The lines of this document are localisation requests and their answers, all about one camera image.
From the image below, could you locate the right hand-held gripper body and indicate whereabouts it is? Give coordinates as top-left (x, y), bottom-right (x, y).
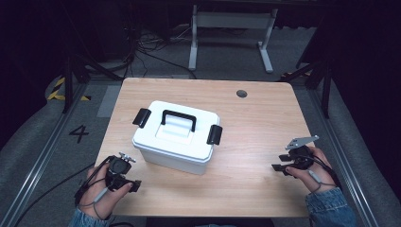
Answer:
top-left (285, 134), bottom-right (321, 171)

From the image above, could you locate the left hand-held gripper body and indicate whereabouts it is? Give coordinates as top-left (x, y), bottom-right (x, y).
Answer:
top-left (104, 152), bottom-right (137, 192)

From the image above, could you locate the white plastic storage box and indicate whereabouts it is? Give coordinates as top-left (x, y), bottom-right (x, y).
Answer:
top-left (137, 147), bottom-right (210, 176)
top-left (131, 99), bottom-right (224, 165)

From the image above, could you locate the person's right hand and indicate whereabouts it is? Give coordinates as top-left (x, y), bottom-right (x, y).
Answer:
top-left (285, 146), bottom-right (337, 194)

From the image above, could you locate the person's left hand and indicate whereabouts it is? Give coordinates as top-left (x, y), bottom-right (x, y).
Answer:
top-left (78, 162), bottom-right (134, 220)

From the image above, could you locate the black tripod stand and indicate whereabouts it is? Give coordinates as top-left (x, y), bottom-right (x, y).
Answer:
top-left (60, 51), bottom-right (125, 115)
top-left (279, 58), bottom-right (334, 120)

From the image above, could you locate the yellow black hazard tape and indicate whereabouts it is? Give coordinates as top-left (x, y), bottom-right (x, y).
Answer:
top-left (46, 77), bottom-right (93, 102)

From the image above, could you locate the grey right gripper cable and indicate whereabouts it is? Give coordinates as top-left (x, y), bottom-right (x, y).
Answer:
top-left (306, 168), bottom-right (337, 194)

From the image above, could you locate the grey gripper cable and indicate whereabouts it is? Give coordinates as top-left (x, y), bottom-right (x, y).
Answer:
top-left (306, 168), bottom-right (337, 194)
top-left (78, 186), bottom-right (110, 220)

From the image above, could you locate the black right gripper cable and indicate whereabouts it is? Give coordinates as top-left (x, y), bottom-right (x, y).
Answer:
top-left (299, 153), bottom-right (343, 190)

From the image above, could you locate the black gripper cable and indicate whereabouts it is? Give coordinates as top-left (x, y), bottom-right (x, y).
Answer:
top-left (12, 156), bottom-right (112, 227)
top-left (299, 153), bottom-right (343, 190)

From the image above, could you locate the grey left gripper cable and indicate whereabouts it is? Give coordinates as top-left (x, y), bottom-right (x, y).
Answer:
top-left (78, 186), bottom-right (110, 220)

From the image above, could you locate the aluminium floor rail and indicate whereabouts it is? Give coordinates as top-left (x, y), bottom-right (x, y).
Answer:
top-left (306, 88), bottom-right (376, 227)
top-left (0, 80), bottom-right (90, 227)

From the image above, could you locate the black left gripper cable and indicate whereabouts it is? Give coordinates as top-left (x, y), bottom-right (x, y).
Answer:
top-left (12, 156), bottom-right (112, 227)

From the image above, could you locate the tangle of black floor cables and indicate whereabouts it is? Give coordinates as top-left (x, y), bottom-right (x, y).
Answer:
top-left (124, 25), bottom-right (198, 80)

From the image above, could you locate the white metal desk frame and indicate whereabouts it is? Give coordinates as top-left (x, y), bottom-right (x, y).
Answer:
top-left (187, 4), bottom-right (279, 75)

